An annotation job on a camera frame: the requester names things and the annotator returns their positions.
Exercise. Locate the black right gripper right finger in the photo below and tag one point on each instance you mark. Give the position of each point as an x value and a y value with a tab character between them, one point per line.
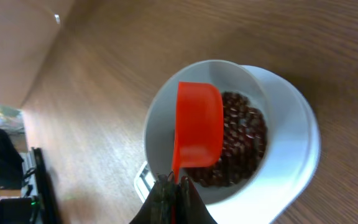
189	207

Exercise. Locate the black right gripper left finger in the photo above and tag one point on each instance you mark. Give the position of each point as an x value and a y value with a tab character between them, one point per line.
157	208

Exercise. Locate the red plastic measuring scoop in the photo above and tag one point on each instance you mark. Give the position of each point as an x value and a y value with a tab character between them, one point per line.
198	126

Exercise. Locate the white digital kitchen scale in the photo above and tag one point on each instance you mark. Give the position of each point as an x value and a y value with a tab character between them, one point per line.
292	156

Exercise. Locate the white round bowl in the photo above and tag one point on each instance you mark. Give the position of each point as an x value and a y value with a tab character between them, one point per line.
160	121

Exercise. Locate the red beans in bowl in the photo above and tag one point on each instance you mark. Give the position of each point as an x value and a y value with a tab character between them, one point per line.
244	144

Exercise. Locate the black metal frame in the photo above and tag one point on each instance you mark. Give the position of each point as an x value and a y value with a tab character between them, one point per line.
37	186

